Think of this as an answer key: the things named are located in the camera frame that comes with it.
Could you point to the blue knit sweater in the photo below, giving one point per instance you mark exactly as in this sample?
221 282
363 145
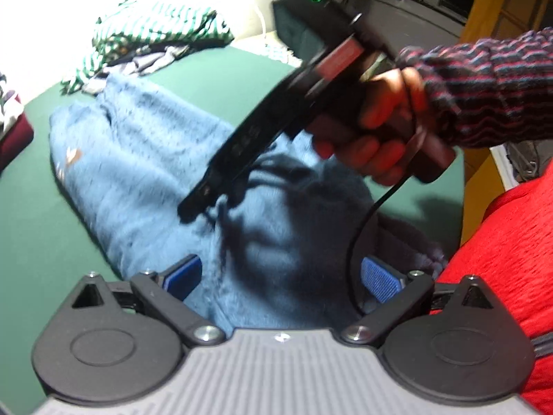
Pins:
142 160

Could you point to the dark red folded garment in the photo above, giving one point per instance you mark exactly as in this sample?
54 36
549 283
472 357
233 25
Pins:
15 138

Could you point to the person's red clothing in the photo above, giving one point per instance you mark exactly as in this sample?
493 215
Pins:
497 246

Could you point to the white folded garment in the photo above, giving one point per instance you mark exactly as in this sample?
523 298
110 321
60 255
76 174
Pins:
7 103

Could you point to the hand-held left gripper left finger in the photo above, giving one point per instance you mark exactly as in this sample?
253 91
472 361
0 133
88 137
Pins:
183 274

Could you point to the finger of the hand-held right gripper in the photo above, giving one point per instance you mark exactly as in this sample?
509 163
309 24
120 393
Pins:
203 201

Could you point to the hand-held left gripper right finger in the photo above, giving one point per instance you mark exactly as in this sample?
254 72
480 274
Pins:
380 281

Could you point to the person's right hand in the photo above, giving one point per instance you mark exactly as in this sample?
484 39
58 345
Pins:
384 160

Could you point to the green white striped garment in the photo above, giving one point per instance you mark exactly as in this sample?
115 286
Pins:
155 21

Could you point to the wooden door frame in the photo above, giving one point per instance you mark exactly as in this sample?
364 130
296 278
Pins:
501 0

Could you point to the grey blue striped garment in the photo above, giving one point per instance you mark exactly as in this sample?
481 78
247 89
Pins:
147 62

